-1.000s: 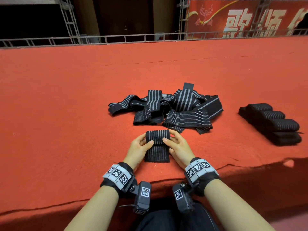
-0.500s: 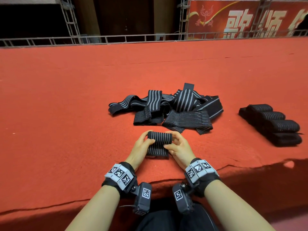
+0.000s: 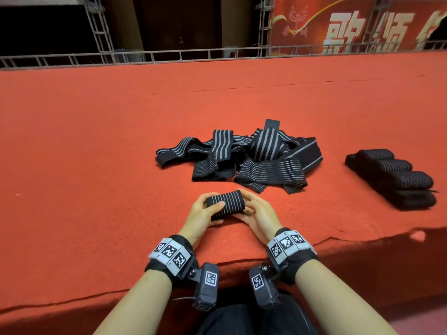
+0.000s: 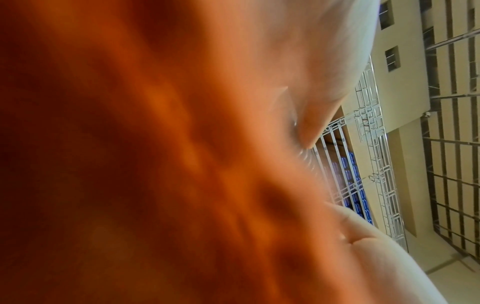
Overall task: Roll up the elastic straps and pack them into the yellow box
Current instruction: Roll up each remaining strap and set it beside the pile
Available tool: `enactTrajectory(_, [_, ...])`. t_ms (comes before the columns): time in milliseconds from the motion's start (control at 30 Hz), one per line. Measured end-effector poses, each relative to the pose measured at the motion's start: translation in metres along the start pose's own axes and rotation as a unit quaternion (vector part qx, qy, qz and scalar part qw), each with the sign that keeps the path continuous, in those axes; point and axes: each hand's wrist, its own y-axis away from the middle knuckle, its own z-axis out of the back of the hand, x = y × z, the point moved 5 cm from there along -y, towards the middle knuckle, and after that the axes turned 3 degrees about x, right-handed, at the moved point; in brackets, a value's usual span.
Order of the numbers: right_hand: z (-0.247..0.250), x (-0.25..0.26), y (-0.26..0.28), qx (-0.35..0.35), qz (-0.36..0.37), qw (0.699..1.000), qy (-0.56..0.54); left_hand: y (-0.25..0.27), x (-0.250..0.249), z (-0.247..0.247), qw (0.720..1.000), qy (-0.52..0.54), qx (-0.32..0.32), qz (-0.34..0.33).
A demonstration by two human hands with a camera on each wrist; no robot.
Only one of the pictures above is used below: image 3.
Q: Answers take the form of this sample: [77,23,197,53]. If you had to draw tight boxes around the person's left hand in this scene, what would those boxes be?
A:
[177,192,226,250]

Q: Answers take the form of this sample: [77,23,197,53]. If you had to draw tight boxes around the person's right hand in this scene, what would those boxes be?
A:
[232,189,284,247]

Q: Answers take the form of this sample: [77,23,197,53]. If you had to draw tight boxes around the black striped strap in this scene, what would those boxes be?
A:
[379,171,435,192]
[345,148,395,169]
[387,189,438,211]
[204,189,247,221]
[366,159,413,176]

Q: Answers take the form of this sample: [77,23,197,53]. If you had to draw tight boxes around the pile of black straps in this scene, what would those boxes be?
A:
[155,118,324,194]

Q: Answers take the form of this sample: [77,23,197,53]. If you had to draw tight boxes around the person's left forearm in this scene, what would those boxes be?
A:
[93,268,174,335]

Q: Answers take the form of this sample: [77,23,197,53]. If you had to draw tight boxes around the person's right forearm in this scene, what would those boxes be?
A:
[295,260,399,335]

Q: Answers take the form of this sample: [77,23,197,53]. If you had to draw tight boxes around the black wristband with marker tags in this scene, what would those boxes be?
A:
[266,227,318,285]
[144,234,195,283]

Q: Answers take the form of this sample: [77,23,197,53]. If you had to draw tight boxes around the black trousers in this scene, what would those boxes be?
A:
[194,293,319,335]

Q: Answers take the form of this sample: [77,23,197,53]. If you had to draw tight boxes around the metal railing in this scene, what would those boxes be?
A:
[0,40,447,70]

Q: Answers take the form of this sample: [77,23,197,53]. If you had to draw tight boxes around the metal truss column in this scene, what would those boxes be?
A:
[82,0,117,64]
[256,0,275,57]
[363,0,393,53]

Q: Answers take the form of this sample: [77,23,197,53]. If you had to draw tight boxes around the dark brown door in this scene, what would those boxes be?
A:
[133,0,223,53]

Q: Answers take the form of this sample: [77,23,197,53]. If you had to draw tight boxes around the red banner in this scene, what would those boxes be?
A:
[269,0,447,55]

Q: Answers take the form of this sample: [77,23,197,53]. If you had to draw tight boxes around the tiered bleacher seats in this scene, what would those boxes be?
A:
[0,0,88,7]

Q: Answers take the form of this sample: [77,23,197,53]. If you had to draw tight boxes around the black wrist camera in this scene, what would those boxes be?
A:
[193,261,220,313]
[249,263,280,310]

